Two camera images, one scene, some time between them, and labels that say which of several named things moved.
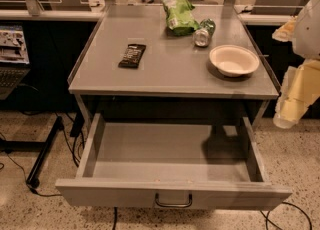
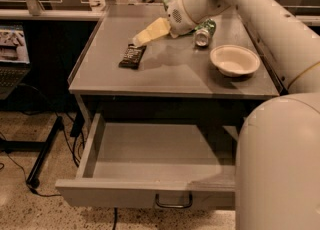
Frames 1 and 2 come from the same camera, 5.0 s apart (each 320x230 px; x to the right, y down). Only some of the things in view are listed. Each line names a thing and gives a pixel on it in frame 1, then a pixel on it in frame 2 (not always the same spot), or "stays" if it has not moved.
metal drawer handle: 173,205 stays
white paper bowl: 234,60 stays
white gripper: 308,32 → 177,20
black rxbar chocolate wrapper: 132,56 stays
